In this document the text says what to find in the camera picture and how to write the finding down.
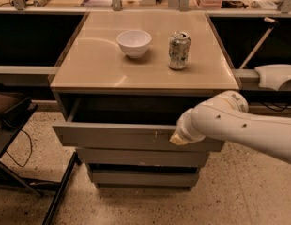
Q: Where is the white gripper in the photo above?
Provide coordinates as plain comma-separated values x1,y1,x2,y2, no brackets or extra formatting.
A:
170,109,206,145

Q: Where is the grey top drawer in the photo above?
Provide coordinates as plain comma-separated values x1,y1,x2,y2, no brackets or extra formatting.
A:
53,98,223,152

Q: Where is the grey drawer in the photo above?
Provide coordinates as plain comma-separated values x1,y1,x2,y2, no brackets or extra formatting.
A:
53,98,223,152
76,148,208,167
87,170,199,187

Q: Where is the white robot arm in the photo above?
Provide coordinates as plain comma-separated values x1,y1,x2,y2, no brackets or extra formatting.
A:
170,90,291,164

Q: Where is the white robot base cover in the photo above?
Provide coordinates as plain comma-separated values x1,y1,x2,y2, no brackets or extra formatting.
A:
254,64,291,91

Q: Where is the grey bottom drawer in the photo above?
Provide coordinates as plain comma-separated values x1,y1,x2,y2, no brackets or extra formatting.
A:
87,170,199,187

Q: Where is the grey drawer cabinet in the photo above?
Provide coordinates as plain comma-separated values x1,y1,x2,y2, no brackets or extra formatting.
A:
49,10,241,192

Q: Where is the grey middle drawer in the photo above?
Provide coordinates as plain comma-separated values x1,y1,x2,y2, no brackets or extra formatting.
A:
76,148,208,167

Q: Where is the crushed silver soda can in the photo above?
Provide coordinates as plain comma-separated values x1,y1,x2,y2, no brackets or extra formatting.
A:
169,31,191,70

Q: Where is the white ceramic bowl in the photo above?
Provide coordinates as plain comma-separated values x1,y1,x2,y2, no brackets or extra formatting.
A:
116,30,152,58

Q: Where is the black metal stand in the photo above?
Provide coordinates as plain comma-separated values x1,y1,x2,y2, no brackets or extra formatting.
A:
0,82,82,225

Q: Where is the black cable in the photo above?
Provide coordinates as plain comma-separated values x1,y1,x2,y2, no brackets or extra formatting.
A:
1,122,34,169

